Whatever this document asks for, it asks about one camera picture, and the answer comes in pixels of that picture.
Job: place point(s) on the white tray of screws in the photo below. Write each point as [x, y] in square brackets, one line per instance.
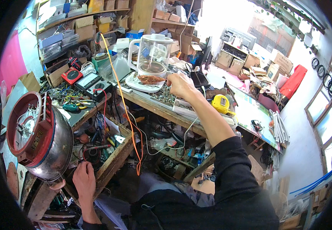
[163, 97]

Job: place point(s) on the small red radio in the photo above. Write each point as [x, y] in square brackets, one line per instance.
[71, 75]

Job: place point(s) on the heap of cardboard cartons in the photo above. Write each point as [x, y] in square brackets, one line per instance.
[255, 61]

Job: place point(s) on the black tablet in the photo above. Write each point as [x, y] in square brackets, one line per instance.
[199, 79]

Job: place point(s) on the black multimeter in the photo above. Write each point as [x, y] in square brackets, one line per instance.
[92, 84]

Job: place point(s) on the wooden shelf with boxes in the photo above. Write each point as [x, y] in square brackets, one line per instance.
[82, 26]

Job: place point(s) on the person's left fingers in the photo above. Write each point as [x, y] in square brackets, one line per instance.
[83, 166]

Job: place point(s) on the bundle of white tubes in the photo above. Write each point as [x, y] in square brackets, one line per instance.
[279, 128]

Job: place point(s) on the brown rusty part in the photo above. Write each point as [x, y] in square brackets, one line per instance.
[150, 79]

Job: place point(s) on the person's legs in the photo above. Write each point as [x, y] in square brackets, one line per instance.
[154, 184]

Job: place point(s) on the wooden drawer with tools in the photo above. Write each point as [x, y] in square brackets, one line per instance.
[111, 161]

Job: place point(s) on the white glass electric kettle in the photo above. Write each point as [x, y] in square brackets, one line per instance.
[153, 54]

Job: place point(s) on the white fan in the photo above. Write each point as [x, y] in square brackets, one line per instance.
[279, 205]

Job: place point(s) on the blue box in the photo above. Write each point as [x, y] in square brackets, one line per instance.
[134, 34]

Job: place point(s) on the red test probe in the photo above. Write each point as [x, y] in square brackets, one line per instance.
[98, 147]

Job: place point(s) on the clear plastic bottle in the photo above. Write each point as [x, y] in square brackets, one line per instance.
[120, 67]

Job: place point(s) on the person's right fingers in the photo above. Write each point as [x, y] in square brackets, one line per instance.
[172, 80]

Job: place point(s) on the person's left hand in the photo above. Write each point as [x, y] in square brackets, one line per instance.
[84, 181]

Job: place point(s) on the green printed mat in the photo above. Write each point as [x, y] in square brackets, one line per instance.
[252, 112]

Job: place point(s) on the black monitor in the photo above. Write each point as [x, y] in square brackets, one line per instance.
[207, 53]

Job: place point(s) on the steel rice cooker red base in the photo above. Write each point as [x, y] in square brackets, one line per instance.
[48, 138]

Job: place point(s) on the red cloth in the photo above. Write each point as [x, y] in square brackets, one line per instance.
[293, 82]

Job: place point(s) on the yellow tape measure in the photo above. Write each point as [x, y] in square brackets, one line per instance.
[220, 103]

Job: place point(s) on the person's right hand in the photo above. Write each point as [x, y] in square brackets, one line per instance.
[183, 86]

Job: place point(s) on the person's body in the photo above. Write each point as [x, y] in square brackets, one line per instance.
[235, 184]

